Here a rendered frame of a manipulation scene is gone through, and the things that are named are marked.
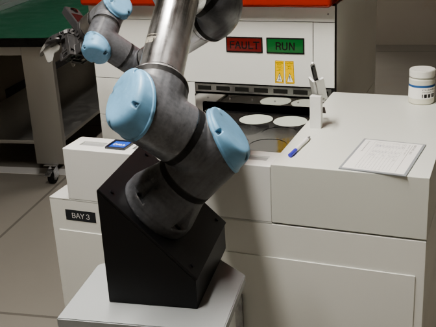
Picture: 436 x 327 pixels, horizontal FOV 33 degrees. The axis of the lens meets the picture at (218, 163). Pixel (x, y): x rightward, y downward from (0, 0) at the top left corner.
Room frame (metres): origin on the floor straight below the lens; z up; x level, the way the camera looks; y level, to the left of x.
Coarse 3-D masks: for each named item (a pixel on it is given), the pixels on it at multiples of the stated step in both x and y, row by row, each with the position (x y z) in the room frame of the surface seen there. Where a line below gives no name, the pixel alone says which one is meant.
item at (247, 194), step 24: (72, 144) 1.81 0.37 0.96; (96, 144) 1.81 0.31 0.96; (72, 168) 1.78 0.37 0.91; (96, 168) 1.75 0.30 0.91; (240, 168) 1.61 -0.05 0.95; (264, 168) 1.58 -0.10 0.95; (72, 192) 1.78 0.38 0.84; (96, 192) 1.75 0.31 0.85; (216, 192) 1.63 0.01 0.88; (240, 192) 1.61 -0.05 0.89; (264, 192) 1.58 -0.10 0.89; (240, 216) 1.61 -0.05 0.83; (264, 216) 1.58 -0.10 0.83
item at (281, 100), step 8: (200, 96) 2.31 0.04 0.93; (208, 96) 2.30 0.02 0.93; (216, 96) 2.29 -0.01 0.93; (224, 96) 2.27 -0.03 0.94; (232, 96) 2.27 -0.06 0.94; (240, 96) 2.26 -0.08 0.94; (248, 96) 2.24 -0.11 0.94; (256, 96) 2.24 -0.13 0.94; (264, 96) 2.23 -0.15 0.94; (272, 96) 2.22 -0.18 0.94; (280, 96) 2.22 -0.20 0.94; (200, 104) 2.31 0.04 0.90; (272, 104) 2.22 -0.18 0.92; (280, 104) 2.21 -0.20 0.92; (288, 104) 2.20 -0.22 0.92; (296, 104) 2.19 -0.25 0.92; (304, 104) 2.18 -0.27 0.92
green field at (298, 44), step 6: (270, 42) 2.23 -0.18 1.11; (276, 42) 2.22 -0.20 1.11; (282, 42) 2.21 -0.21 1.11; (288, 42) 2.20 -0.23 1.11; (294, 42) 2.20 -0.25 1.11; (300, 42) 2.19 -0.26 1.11; (270, 48) 2.23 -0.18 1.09; (276, 48) 2.22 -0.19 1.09; (282, 48) 2.21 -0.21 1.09; (288, 48) 2.20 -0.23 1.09; (294, 48) 2.20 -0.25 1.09; (300, 48) 2.19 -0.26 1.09
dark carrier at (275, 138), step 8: (232, 112) 2.22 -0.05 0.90; (240, 112) 2.21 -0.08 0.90; (248, 112) 2.20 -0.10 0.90; (256, 112) 2.20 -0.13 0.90; (272, 120) 2.11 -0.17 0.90; (248, 128) 2.05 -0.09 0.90; (256, 128) 2.04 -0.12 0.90; (264, 128) 2.04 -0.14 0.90; (272, 128) 2.04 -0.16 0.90; (280, 128) 2.03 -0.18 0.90; (288, 128) 2.03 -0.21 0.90; (296, 128) 2.02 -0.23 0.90; (248, 136) 1.97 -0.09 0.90; (256, 136) 1.97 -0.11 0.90; (264, 136) 1.97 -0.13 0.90; (272, 136) 1.97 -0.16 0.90; (280, 136) 1.96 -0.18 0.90; (288, 136) 1.96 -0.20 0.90; (256, 144) 1.91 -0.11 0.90; (264, 144) 1.90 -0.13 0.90; (272, 144) 1.90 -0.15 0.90; (280, 144) 1.90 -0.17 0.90; (280, 152) 1.83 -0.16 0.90
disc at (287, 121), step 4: (288, 116) 2.14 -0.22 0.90; (292, 116) 2.14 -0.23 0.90; (296, 116) 2.14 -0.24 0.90; (276, 120) 2.11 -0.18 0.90; (280, 120) 2.11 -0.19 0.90; (284, 120) 2.11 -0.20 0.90; (288, 120) 2.11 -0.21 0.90; (292, 120) 2.10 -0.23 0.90; (296, 120) 2.10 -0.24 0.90; (300, 120) 2.10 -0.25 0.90; (304, 120) 2.10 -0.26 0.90; (276, 124) 2.07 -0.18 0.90; (280, 124) 2.07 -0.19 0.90; (284, 124) 2.07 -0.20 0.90; (288, 124) 2.07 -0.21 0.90; (292, 124) 2.07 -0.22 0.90; (296, 124) 2.06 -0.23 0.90; (300, 124) 2.06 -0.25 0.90
